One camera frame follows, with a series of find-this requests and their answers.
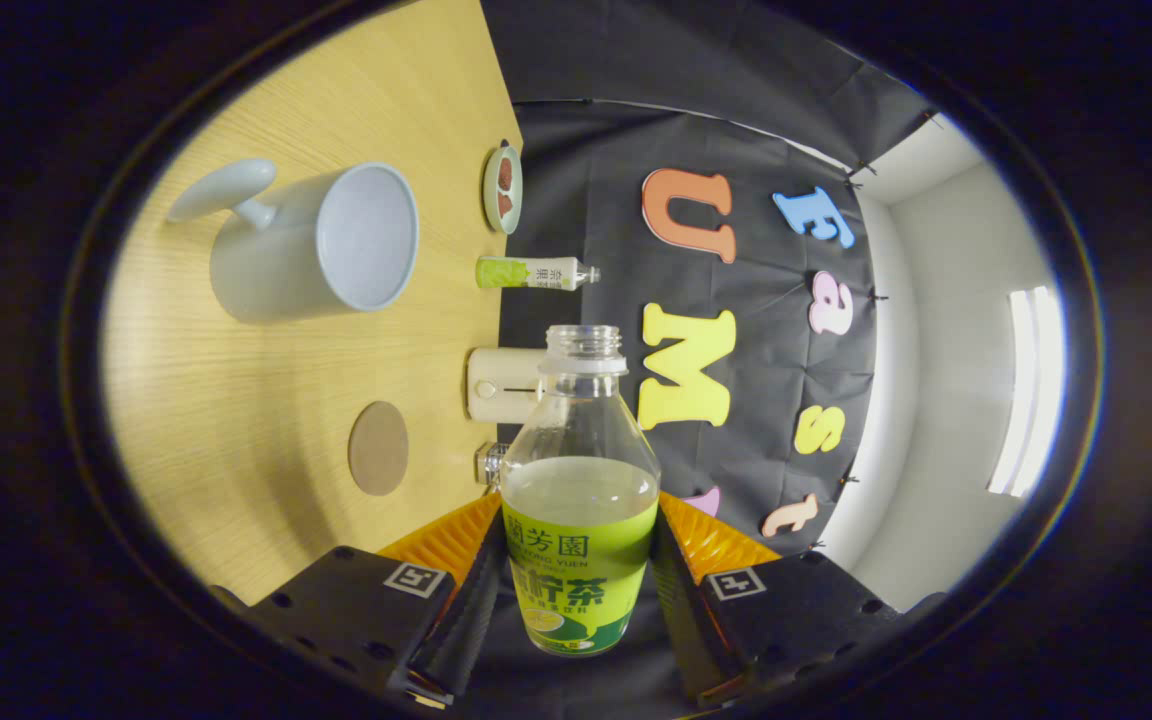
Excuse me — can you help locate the cream toaster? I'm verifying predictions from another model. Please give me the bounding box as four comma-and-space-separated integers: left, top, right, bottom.
467, 347, 549, 424

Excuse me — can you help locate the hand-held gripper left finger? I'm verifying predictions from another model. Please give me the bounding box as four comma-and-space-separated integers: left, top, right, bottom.
211, 490, 507, 706

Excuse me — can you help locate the small white green bottle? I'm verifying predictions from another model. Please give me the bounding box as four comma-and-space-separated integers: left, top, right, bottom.
476, 256, 601, 292

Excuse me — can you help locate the pale blue ceramic cup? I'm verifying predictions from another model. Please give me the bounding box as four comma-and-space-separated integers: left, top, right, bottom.
168, 158, 421, 324

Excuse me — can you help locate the green label juice bottle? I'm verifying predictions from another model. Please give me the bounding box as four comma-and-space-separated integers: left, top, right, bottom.
499, 324, 662, 658

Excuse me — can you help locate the wooden table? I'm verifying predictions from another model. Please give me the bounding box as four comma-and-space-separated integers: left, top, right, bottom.
101, 0, 525, 606

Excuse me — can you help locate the round brown coaster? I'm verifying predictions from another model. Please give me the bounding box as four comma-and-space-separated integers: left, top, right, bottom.
348, 401, 410, 497

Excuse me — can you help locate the ceiling light panel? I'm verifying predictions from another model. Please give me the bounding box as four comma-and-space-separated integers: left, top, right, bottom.
986, 286, 1067, 498

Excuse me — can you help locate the pale green plate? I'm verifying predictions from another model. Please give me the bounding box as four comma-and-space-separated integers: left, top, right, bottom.
482, 140, 523, 236

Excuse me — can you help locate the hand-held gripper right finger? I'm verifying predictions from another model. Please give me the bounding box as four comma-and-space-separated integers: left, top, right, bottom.
648, 490, 947, 706

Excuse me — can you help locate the black backdrop cloth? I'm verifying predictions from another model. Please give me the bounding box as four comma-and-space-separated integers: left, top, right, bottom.
456, 0, 942, 720

